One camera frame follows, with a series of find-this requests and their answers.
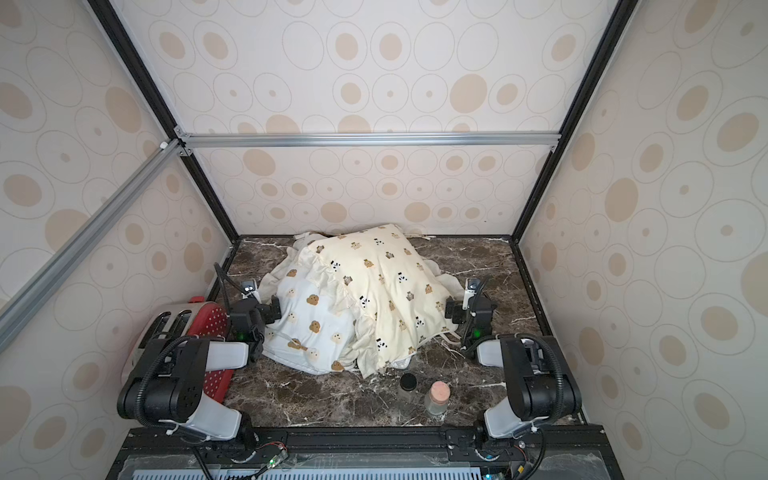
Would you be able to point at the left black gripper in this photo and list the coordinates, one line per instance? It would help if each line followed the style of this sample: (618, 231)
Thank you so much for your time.
(267, 309)

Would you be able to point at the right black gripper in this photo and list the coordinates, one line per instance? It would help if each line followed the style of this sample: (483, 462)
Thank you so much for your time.
(457, 310)

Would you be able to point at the white bear print pillow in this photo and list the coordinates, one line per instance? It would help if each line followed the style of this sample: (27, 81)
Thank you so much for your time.
(310, 335)

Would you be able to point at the cream animal print pillow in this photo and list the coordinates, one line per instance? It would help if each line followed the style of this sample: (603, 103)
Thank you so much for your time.
(397, 301)

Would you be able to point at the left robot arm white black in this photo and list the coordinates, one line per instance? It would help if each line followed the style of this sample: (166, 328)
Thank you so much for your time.
(182, 365)

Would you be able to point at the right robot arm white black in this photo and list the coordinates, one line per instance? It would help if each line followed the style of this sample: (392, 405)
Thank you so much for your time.
(540, 387)

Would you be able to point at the clear jar pink lid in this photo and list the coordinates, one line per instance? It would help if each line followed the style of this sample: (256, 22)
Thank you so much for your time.
(437, 398)

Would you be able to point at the black round lid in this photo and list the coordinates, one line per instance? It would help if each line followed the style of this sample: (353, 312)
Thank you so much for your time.
(408, 382)

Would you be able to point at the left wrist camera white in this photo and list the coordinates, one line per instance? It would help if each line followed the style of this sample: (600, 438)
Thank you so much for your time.
(250, 291)

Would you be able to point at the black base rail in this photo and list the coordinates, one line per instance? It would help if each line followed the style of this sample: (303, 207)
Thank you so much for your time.
(445, 452)

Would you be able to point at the horizontal aluminium frame bar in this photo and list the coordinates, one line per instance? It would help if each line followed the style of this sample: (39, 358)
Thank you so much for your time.
(360, 140)

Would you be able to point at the diagonal aluminium frame bar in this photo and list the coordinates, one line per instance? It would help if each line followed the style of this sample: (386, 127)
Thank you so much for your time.
(27, 302)

